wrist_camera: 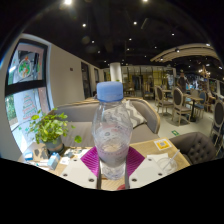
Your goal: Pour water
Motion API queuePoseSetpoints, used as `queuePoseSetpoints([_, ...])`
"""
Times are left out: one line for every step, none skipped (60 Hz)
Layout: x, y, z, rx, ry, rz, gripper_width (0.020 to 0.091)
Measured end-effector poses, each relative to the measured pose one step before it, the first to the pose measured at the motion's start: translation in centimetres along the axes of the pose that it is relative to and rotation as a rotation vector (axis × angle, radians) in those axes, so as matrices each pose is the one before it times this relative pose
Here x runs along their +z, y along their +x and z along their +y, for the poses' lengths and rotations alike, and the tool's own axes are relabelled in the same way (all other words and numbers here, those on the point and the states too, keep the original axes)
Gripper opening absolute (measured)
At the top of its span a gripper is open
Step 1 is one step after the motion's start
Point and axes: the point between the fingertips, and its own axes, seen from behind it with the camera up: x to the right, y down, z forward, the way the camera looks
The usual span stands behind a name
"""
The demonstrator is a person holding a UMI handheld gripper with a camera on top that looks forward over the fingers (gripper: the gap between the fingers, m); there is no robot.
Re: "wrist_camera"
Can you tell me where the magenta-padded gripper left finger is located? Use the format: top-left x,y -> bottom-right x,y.
59,146 -> 102,190

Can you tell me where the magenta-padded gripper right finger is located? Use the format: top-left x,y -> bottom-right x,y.
124,146 -> 167,190

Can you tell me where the clear blue-capped water bottle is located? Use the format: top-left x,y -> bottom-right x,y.
91,81 -> 134,181

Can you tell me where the white paper napkin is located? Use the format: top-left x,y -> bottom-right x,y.
146,152 -> 171,163

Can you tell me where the small blue-white carton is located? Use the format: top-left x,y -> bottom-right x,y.
47,152 -> 62,171

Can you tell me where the white drinking straw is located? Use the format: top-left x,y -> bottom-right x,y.
168,148 -> 181,166

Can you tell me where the yellow square sticker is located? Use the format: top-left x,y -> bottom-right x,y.
153,138 -> 173,151

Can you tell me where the flat blue pack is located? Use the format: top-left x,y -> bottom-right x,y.
23,151 -> 34,162

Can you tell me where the green potted plant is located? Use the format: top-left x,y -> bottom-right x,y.
28,108 -> 83,154

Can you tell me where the dark tufted armchair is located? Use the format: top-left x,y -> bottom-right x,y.
169,131 -> 219,166

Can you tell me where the grey curved sofa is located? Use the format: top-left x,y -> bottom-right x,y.
49,96 -> 162,149

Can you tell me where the group of dining chairs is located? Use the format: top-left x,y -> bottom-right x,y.
153,84 -> 224,148

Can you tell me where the black-framed decorated window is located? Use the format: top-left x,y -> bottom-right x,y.
4,39 -> 51,151

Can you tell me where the person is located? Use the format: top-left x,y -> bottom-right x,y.
176,69 -> 189,94

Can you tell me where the white round column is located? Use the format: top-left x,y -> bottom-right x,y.
109,62 -> 123,83

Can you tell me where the group of ceiling lights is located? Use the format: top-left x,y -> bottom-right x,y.
63,0 -> 214,54

